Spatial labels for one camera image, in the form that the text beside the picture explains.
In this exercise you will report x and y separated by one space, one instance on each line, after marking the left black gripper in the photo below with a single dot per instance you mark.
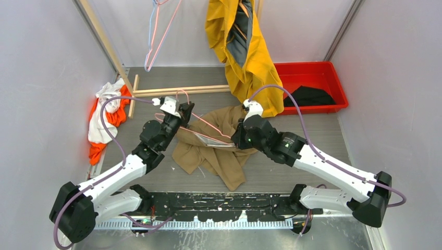
184 110

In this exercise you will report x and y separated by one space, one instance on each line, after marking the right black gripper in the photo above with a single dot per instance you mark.
237 136

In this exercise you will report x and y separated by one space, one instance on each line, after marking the tan brown garment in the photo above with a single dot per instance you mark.
226 161

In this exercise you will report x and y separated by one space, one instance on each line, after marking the yellow pleated skirt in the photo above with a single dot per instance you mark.
249 69

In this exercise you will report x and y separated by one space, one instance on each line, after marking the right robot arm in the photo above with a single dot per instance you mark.
362 194

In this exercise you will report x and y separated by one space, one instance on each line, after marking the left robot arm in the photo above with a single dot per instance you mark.
79 207

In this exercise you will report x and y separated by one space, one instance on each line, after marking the orange cloth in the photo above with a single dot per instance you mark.
117 119

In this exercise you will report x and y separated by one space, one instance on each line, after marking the wooden clothes rack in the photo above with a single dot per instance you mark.
132 88

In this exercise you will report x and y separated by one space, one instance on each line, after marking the black garment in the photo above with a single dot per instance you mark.
309 96

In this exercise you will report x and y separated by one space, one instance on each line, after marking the white cloth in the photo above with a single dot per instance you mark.
100 130

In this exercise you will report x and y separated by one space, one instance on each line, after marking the red plastic bin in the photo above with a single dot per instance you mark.
320 75

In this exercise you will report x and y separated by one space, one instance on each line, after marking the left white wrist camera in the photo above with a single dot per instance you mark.
168 105

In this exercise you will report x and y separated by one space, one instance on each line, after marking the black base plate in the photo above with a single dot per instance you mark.
219 207

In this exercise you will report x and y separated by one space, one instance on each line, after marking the blue wire hanger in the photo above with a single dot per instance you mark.
150 34

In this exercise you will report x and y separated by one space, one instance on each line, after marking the aluminium rail frame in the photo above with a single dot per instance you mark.
142 225

